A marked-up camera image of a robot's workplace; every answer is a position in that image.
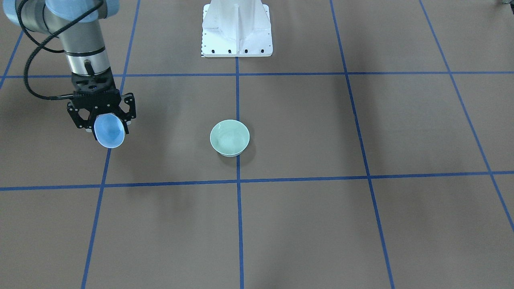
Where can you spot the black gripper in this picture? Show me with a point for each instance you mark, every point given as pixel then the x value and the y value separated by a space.
pixel 75 114

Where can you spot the light blue plastic cup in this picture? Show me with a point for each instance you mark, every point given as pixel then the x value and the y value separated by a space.
pixel 109 131

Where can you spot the mint green bowl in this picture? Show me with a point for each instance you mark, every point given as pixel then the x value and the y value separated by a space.
pixel 229 138

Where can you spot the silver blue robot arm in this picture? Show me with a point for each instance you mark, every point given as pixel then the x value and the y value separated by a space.
pixel 71 27

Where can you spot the brown paper table cover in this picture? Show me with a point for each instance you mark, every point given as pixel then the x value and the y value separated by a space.
pixel 380 155

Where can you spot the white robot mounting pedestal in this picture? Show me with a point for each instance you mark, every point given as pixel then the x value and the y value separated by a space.
pixel 236 28

